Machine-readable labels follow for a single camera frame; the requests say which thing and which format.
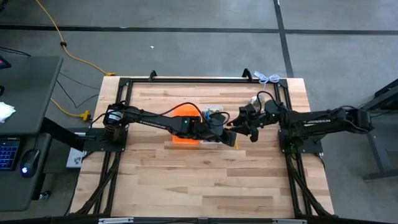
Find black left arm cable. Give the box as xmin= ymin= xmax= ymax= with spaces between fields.
xmin=90 ymin=101 xmax=231 ymax=128

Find black metal table frame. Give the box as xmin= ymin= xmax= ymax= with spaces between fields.
xmin=70 ymin=68 xmax=335 ymax=224

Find silver bracket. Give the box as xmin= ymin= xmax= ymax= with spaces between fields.
xmin=272 ymin=218 xmax=308 ymax=224
xmin=98 ymin=217 xmax=134 ymax=224

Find backlit keyboard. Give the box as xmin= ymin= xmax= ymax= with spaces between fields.
xmin=0 ymin=138 xmax=21 ymax=172

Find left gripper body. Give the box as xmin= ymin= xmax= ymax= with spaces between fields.
xmin=201 ymin=113 xmax=238 ymax=147

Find black metal stand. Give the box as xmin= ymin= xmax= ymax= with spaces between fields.
xmin=357 ymin=78 xmax=398 ymax=181

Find white box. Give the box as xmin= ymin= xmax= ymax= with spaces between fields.
xmin=65 ymin=147 xmax=88 ymax=169

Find device with pink light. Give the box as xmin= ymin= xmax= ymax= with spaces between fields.
xmin=0 ymin=55 xmax=12 ymax=70

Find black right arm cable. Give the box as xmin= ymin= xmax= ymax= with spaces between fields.
xmin=256 ymin=90 xmax=282 ymax=108

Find orange translucent box lid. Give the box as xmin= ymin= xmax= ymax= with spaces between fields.
xmin=172 ymin=104 xmax=200 ymax=145

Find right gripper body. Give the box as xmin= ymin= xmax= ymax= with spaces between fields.
xmin=244 ymin=104 xmax=271 ymax=143

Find metal cone stand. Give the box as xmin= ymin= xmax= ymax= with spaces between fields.
xmin=250 ymin=95 xmax=267 ymax=113

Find yellow extension cord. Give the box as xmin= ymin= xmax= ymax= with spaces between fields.
xmin=49 ymin=98 xmax=91 ymax=122
xmin=34 ymin=0 xmax=116 ymax=77

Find clear plastic supply box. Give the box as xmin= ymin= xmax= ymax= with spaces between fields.
xmin=198 ymin=105 xmax=226 ymax=146

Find black floor tape strip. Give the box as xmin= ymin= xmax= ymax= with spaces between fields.
xmin=0 ymin=24 xmax=398 ymax=35
xmin=272 ymin=0 xmax=295 ymax=78

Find black computer mouse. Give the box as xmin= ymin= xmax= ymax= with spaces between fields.
xmin=19 ymin=148 xmax=42 ymax=179

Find black floor cable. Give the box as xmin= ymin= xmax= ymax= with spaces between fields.
xmin=55 ymin=72 xmax=101 ymax=110
xmin=0 ymin=46 xmax=32 ymax=57

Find white crumpled tissue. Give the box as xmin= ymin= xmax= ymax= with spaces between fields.
xmin=0 ymin=101 xmax=16 ymax=124

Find white cable bundle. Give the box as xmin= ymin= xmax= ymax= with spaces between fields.
xmin=253 ymin=70 xmax=280 ymax=96

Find dark grey desk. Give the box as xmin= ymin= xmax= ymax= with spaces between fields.
xmin=0 ymin=55 xmax=64 ymax=213

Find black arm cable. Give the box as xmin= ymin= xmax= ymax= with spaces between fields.
xmin=90 ymin=101 xmax=231 ymax=128
xmin=256 ymin=90 xmax=282 ymax=108

